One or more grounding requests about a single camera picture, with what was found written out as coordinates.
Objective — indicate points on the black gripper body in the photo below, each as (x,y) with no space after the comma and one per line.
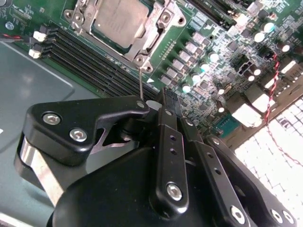
(113,194)

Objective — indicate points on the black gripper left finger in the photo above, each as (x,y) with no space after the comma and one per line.
(99,108)

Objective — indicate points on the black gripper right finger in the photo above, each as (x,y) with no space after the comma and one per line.
(203,163)

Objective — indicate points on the metal locking lever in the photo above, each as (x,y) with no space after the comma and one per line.
(141,82)

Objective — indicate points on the silver CPU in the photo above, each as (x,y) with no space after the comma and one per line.
(118,19)

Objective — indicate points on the metal socket cover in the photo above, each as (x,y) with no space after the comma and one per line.
(149,28)

